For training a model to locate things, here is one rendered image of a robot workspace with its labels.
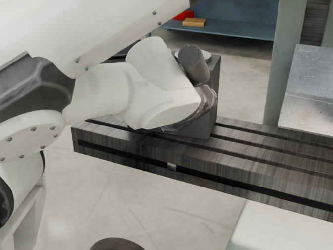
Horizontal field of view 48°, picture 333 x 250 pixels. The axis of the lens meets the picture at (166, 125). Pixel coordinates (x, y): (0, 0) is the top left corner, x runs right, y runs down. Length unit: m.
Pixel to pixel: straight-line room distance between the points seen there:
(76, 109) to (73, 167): 2.07
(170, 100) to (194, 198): 1.72
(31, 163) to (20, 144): 0.33
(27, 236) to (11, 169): 0.24
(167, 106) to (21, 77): 0.23
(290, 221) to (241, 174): 0.14
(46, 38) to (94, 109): 0.16
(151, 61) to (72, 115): 0.17
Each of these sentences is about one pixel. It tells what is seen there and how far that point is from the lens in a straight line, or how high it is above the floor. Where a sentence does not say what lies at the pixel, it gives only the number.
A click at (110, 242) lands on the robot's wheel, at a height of 0.60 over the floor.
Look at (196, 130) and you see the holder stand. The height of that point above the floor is 0.93.
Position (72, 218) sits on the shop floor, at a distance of 2.11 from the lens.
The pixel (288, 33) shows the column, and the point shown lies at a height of 1.09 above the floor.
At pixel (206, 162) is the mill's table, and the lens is 0.88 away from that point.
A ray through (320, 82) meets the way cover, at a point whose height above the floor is 0.97.
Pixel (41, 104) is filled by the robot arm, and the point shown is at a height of 1.26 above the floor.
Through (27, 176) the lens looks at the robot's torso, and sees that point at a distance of 0.67.
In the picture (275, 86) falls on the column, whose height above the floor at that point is 0.92.
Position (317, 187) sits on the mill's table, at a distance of 0.85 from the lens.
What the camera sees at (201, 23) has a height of 0.27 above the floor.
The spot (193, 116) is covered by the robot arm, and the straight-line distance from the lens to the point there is 0.64.
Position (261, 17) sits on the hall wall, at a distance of 5.20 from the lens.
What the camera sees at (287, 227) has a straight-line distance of 0.86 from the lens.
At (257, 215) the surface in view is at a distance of 0.87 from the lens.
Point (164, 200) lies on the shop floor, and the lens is 2.17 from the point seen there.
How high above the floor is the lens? 1.39
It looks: 29 degrees down
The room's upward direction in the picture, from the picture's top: straight up
